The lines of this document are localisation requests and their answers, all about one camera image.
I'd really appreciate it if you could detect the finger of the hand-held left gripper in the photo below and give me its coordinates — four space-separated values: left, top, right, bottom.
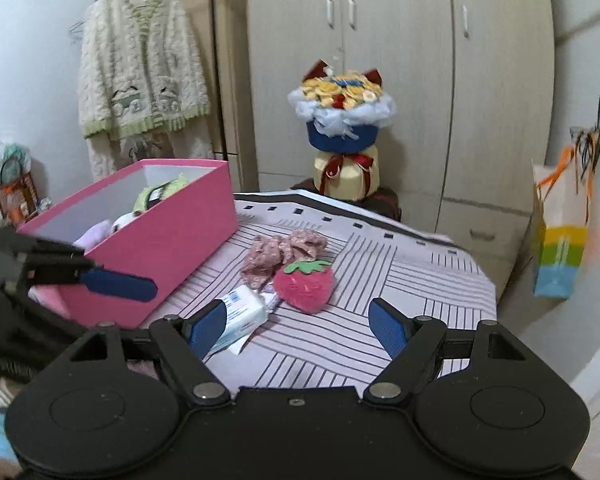
0 229 159 304

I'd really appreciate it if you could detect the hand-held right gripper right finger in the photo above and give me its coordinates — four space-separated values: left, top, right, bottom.
362 297 527 407

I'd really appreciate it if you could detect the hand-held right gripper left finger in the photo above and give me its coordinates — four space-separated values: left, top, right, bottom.
69 301 231 407

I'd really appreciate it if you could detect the small white tissue packet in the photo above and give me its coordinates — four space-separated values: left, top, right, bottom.
202 284 281 356

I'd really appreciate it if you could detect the purple plush toy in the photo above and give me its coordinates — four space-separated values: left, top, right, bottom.
72 220 115 251

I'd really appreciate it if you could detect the pink cardboard box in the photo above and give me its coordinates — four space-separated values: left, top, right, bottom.
17 158 240 331

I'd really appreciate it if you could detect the green yarn ball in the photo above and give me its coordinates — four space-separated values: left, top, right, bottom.
132 174 190 216

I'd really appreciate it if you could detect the striped pink tablecloth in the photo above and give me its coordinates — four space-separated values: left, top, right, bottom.
0 187 498 411

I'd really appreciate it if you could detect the white and brown panda plush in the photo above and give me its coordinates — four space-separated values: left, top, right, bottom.
111 211 141 233

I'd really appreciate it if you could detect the pink strawberry plush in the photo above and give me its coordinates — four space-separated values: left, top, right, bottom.
272 258 335 315

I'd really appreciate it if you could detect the pink floral scrunchie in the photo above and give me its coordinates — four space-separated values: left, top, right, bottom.
241 228 329 291

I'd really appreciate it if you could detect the orange printed bag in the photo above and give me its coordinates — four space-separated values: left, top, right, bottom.
0 170 40 226

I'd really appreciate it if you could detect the colourful paper gift bag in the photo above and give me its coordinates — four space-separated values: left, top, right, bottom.
531 145 591 301

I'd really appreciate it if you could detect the flower bouquet with blue wrap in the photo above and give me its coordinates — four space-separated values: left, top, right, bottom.
287 59 398 198

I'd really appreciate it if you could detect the cream knitted cardigan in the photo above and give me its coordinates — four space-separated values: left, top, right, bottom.
77 0 213 181

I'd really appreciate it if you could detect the beige wardrobe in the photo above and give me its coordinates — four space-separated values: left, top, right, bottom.
140 0 556 301

